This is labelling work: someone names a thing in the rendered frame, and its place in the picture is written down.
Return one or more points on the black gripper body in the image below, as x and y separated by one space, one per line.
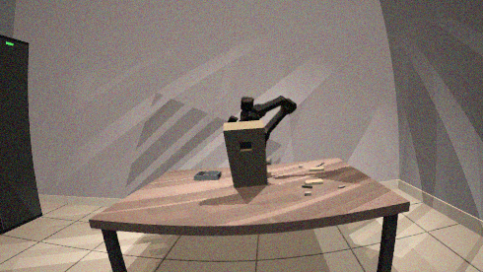
234 119

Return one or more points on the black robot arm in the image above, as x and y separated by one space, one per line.
256 111

